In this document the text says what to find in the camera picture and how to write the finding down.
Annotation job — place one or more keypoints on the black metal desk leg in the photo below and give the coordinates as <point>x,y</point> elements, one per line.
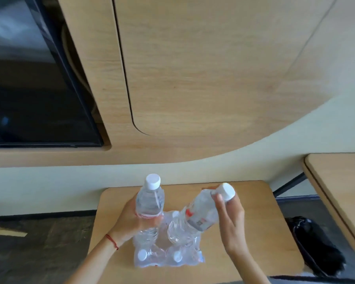
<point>288,184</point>

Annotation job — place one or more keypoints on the black bag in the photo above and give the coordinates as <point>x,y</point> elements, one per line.
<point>315,245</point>

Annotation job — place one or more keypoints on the person's left forearm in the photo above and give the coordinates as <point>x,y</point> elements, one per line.
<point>96,261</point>

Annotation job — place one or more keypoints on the person's right hand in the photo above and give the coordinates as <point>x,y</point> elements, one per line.
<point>232,227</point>

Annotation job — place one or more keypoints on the black flat screen television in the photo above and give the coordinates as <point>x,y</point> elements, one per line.
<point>32,85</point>

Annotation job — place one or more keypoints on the person's right forearm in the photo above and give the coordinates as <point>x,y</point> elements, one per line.
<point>250,267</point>

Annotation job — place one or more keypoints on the person's left hand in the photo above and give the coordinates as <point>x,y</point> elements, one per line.
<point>125,223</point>

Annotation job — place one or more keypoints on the person's left thumb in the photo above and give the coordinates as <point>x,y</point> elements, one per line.
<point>150,222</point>

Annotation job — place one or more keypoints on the person's right thumb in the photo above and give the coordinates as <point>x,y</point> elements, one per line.
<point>219,205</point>

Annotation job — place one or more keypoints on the light wooden desk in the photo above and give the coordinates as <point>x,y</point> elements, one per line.
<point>340,186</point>

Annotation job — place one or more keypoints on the clear plastic shrink wrap pack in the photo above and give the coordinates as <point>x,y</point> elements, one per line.
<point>165,254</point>

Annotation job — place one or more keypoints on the clear water bottle white cap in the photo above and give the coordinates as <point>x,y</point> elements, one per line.
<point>177,257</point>
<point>142,256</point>
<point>196,217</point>
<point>150,201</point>

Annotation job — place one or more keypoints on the light wooden wall panel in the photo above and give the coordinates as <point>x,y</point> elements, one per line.
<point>201,70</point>

